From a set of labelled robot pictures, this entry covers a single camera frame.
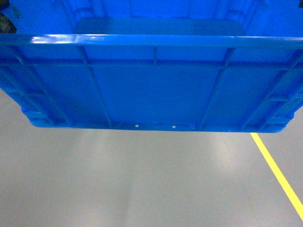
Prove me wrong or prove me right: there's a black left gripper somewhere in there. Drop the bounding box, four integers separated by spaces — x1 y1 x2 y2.
0 13 17 34

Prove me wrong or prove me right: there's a large blue plastic crate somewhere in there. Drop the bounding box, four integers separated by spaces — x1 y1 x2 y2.
0 0 303 133

